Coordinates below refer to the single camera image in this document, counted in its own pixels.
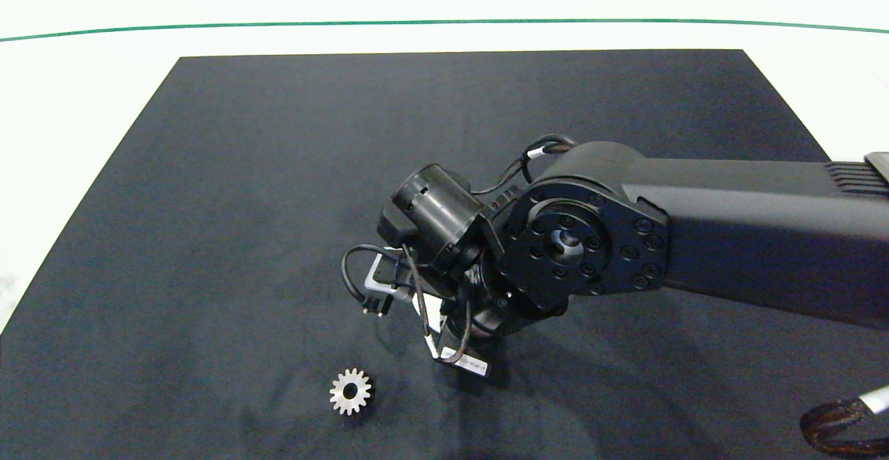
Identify small steel gear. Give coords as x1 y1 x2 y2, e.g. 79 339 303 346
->
329 368 374 416

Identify dark mat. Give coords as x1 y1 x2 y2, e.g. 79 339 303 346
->
0 49 889 460

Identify braided cable with white tag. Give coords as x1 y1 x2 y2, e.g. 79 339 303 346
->
401 248 488 377

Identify silver boxy wrist camera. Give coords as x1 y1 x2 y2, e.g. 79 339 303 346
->
363 254 415 305

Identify thin black camera cable loop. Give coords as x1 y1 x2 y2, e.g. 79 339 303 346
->
341 244 404 317

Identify black cable over wrist joint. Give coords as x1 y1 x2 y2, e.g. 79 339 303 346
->
471 134 579 195

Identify brown braided cable loop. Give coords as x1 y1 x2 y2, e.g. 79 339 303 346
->
799 385 889 456

